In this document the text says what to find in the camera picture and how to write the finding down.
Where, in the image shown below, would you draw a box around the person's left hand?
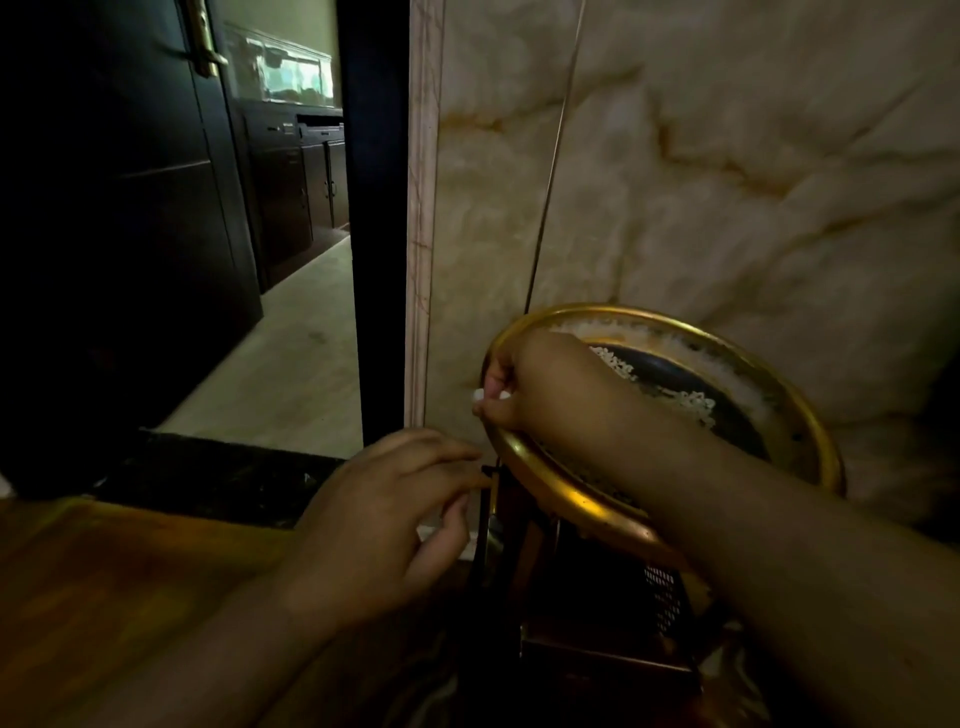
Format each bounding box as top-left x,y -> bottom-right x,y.
279,427 -> 494,633

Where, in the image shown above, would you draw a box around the person's right hand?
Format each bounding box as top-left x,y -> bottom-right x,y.
472,328 -> 680,500

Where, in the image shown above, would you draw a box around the golden metal plate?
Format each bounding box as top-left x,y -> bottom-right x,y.
480,302 -> 847,575

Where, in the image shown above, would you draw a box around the person's left forearm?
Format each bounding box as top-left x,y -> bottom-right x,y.
71,570 -> 376,728

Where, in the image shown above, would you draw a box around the person's right forearm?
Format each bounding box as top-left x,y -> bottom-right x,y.
626,401 -> 960,728

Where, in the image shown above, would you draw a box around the dark metal mesh stand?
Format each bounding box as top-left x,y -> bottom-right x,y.
461,463 -> 710,728

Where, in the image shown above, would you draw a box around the white rice grains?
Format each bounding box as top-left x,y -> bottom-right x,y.
551,321 -> 774,455

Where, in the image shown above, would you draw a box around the pink marble trim strip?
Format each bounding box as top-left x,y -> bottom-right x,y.
403,0 -> 448,430

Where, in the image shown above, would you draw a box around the black stone slab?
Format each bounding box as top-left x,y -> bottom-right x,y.
96,429 -> 348,531

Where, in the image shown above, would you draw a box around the dark wooden cabinet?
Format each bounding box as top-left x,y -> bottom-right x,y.
225,96 -> 352,292

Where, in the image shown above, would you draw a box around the glass aquarium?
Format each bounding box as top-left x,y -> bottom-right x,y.
222,21 -> 337,111

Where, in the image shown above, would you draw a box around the dark wooden door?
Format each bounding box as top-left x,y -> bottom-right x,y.
0,0 -> 265,500

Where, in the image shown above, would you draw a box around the black door frame post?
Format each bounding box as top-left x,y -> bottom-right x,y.
335,0 -> 412,449

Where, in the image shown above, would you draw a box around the brass door handle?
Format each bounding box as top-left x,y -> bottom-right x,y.
184,0 -> 231,81

